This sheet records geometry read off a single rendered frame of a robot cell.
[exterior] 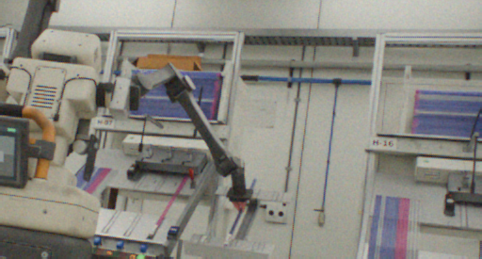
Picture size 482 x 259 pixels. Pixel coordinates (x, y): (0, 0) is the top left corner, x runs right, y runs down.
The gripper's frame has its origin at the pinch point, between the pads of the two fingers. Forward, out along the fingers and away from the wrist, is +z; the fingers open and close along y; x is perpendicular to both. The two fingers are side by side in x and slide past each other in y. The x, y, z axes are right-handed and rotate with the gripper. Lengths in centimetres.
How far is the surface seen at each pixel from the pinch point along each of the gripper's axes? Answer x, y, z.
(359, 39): -223, -26, 10
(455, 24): -249, -88, 10
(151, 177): -27, 54, 6
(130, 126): -55, 76, -5
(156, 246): 22.3, 31.3, 6.4
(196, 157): -39, 34, 1
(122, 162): -38, 75, 6
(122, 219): 8, 54, 6
